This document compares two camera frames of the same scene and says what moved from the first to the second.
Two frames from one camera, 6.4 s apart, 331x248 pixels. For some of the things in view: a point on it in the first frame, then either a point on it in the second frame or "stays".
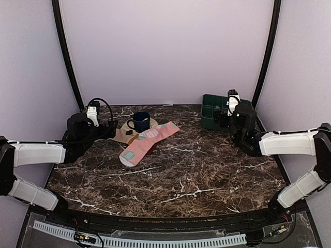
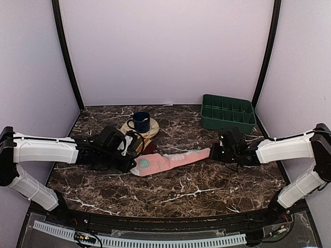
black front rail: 66,218 stays
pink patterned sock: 147,140 → 149,164
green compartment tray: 209,103 stays
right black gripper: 218,113 → 214,155
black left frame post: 65,53 stays
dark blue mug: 141,122 stays
